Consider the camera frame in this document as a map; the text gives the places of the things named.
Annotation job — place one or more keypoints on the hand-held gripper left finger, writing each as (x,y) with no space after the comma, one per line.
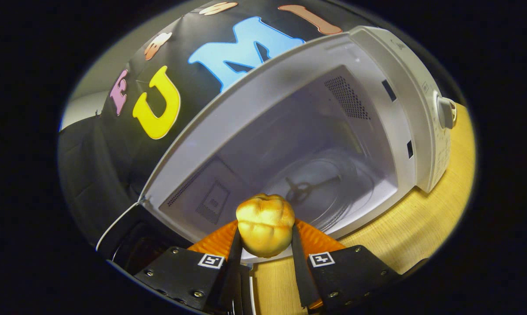
(232,280)

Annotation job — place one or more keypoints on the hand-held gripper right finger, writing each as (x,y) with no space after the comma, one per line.
(302,275)

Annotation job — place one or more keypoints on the golden bread roll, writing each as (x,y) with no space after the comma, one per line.
(265,227)

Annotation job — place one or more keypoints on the white microwave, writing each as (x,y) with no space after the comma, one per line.
(289,87)

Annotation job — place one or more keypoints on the glass microwave turntable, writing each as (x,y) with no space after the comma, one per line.
(350,188)

